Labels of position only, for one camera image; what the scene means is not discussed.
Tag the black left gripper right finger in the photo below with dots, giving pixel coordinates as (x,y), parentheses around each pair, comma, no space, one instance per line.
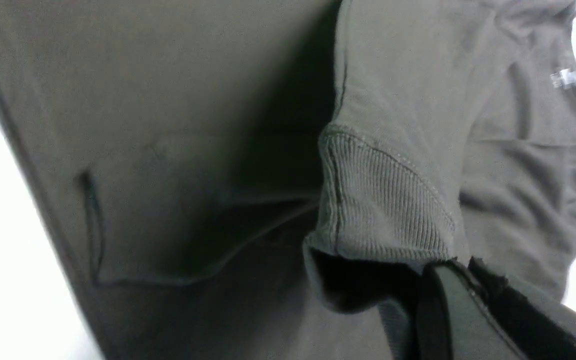
(541,327)

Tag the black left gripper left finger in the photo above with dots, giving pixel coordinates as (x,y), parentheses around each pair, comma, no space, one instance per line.
(453,323)

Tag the dark gray long-sleeved shirt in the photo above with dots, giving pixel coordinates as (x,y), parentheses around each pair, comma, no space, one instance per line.
(268,179)

